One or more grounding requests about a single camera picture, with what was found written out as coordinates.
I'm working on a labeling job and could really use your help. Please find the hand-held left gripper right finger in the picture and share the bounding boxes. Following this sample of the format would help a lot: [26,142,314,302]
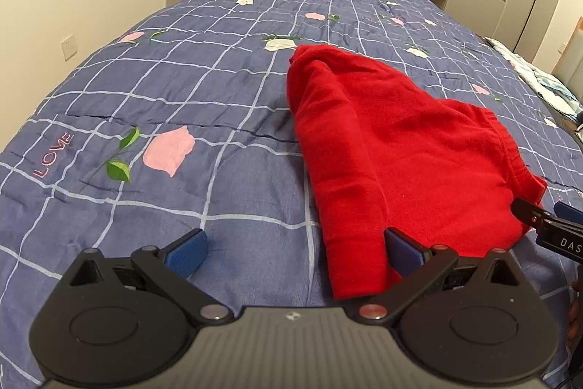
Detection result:
[347,227,532,325]

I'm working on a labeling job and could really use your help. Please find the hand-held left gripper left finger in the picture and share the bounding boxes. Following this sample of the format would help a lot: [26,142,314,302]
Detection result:
[60,229,234,324]

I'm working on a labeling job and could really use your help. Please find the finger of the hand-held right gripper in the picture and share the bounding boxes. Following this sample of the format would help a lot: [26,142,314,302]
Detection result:
[553,202,583,228]
[511,198,555,231]

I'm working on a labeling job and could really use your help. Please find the red pants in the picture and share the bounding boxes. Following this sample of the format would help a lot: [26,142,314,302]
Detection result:
[286,44,548,301]

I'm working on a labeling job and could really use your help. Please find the crumpled white blanket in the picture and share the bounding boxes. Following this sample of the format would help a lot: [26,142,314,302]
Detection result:
[485,36,583,122]

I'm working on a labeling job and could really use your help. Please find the light wooden furniture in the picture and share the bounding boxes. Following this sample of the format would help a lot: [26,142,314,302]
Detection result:
[552,17,583,85]

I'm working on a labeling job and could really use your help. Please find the blue checked floral quilt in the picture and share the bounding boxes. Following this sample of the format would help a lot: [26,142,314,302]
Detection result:
[0,0,583,389]

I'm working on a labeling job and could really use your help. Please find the white wall socket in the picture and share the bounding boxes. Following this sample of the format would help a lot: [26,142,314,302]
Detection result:
[61,34,78,62]

